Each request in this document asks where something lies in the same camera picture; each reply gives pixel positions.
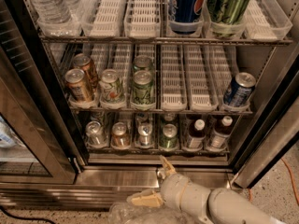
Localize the dark juice bottle left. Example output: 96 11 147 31
186 119 206 149

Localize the black cable on floor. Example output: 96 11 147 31
0 205 57 224

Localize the green can middle front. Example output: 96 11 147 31
133 70 154 105

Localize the dark juice bottle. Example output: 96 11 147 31
186 119 206 149
207 116 233 150

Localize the blue can middle shelf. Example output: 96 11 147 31
223 72 256 107

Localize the green can middle rear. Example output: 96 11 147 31
133 55 152 72

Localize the gold brown can front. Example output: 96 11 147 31
64 68 93 102

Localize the brown can bottom shelf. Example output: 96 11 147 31
112 122 130 148

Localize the blue pepsi can top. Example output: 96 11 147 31
168 0 205 35

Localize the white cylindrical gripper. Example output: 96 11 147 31
126 156 211 217

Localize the steel fridge door right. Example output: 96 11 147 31
233 96 299 189

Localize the dark juice bottle right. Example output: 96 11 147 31
207 116 233 150

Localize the silver 7up can bottom shelf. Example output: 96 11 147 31
85 121 106 147

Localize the green can top shelf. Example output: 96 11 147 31
206 0 249 38

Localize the green can bottom shelf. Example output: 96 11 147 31
160 124 178 149

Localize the clear plastic bag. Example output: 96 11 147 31
108 203 196 224

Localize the slim silver can bottom shelf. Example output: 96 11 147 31
138 123 152 146

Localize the gold brown can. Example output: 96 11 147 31
64 68 93 102
72 53 98 91

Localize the glass fridge door left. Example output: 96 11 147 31
0 0 78 185

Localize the gold brown can rear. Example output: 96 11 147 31
72 53 98 91

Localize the white green can middle shelf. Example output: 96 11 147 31
99 69 124 104

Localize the clear water bottle top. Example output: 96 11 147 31
31 0 71 24

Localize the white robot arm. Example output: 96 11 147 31
127 156 286 224

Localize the orange cable on floor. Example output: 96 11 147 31
247 158 299 207

